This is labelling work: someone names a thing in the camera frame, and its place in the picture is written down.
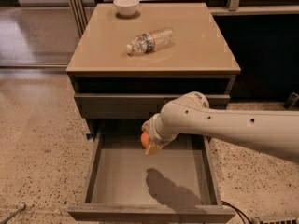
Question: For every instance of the open grey middle drawer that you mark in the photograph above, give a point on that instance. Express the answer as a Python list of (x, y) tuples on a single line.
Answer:
[(176, 185)]

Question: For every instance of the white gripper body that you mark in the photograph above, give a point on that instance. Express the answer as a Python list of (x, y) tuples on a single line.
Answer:
[(151, 129)]

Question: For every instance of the small dark floor object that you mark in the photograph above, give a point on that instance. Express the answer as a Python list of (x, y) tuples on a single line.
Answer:
[(292, 102)]

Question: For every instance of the white ceramic bowl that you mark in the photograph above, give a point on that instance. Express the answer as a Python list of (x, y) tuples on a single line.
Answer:
[(126, 8)]

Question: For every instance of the closed grey top drawer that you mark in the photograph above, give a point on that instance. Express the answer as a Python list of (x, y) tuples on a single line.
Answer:
[(121, 106)]

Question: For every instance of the white floor power strip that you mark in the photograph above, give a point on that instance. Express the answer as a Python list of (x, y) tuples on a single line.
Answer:
[(275, 220)]

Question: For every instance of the clear plastic water bottle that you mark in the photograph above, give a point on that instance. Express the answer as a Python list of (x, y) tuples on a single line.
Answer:
[(151, 41)]

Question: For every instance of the orange fruit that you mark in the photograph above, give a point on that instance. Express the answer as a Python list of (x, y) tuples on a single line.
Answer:
[(145, 139)]

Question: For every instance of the brown drawer cabinet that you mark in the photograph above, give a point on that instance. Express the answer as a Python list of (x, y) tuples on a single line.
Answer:
[(200, 60)]

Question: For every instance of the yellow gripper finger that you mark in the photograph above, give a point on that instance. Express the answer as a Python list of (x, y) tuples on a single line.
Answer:
[(152, 149)]

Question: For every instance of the grey rod on floor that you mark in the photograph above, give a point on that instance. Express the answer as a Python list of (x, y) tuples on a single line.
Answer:
[(13, 214)]

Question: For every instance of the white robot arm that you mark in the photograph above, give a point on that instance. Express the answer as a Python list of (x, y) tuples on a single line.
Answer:
[(275, 133)]

